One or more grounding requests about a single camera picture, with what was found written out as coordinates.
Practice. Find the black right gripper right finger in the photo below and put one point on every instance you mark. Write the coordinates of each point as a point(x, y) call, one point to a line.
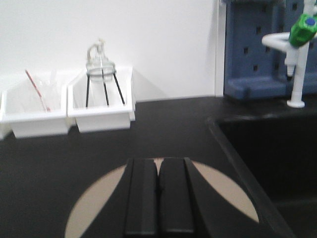
point(179, 212)

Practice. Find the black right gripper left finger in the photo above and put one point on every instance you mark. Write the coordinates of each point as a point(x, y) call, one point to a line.
point(141, 217)

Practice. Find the beige circular plate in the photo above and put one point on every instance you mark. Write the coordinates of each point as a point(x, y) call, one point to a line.
point(90, 203)

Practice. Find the right white storage bin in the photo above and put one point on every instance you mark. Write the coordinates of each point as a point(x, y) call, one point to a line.
point(98, 116)

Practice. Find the white storage bin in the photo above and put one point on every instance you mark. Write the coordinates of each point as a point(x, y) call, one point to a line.
point(5, 128)
point(24, 113)
point(98, 116)

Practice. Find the black lab sink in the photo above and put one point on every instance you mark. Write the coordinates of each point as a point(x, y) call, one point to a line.
point(275, 155)

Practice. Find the red striped stirring rod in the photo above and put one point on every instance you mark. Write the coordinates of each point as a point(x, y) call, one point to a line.
point(45, 107)

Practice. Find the glass alcohol lamp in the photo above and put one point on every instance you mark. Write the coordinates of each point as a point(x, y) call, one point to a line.
point(98, 66)

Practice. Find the middle white storage bin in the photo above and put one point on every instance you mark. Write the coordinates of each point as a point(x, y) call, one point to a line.
point(24, 113)

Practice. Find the clear glass beaker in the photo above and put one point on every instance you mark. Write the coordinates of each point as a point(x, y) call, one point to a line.
point(49, 87)

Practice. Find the blue-grey pegboard drying rack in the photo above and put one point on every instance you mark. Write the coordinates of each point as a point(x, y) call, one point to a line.
point(253, 70)

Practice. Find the left white storage bin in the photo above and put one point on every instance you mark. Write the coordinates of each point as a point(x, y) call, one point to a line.
point(5, 128)

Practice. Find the white lab faucet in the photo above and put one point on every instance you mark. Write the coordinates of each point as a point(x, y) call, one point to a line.
point(296, 46)

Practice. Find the black wire tripod stand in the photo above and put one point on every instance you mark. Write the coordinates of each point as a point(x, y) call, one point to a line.
point(105, 89)

